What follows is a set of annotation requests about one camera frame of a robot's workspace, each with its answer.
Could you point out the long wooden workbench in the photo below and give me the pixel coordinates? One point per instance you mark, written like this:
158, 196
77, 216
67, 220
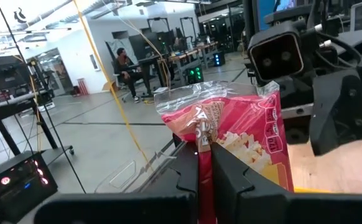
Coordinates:
193, 53

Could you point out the computer tower with green lights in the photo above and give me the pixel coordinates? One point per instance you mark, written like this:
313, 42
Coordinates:
195, 74

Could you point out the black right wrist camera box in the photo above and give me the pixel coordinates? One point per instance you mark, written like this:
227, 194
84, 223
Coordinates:
275, 54

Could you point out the large computer monitor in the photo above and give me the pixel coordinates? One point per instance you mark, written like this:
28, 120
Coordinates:
268, 12

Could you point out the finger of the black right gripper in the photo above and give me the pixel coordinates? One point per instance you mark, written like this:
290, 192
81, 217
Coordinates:
339, 109

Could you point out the clear plastic container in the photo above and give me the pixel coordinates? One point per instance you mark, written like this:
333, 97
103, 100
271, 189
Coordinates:
122, 177

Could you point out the person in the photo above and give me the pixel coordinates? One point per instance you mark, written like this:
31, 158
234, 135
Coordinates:
125, 68

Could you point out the black desktop computer tower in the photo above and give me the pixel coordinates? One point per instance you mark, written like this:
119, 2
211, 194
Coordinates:
16, 186

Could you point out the red striped bin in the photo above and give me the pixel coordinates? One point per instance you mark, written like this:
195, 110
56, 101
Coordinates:
83, 86

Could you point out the yellow plastic basket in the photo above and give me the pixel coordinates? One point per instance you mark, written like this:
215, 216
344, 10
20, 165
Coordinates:
311, 190

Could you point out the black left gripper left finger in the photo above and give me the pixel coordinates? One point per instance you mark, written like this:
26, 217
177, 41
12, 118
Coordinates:
168, 205

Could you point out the red popcorn bag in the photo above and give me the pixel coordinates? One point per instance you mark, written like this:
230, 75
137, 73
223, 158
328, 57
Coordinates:
246, 118

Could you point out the black table frame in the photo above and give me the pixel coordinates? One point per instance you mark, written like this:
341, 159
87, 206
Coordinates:
176, 140

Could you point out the pale fabric sheet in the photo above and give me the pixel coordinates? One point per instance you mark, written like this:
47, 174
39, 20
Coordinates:
122, 46

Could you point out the black monitor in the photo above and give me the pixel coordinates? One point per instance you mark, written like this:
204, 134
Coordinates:
3, 73

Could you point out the computer tower with blue lights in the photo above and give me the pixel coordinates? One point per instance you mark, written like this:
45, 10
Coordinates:
219, 59

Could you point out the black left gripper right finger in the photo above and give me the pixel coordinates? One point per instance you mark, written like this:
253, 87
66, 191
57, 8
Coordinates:
246, 202

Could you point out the black rolling table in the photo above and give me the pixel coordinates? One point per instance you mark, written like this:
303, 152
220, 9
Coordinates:
7, 109

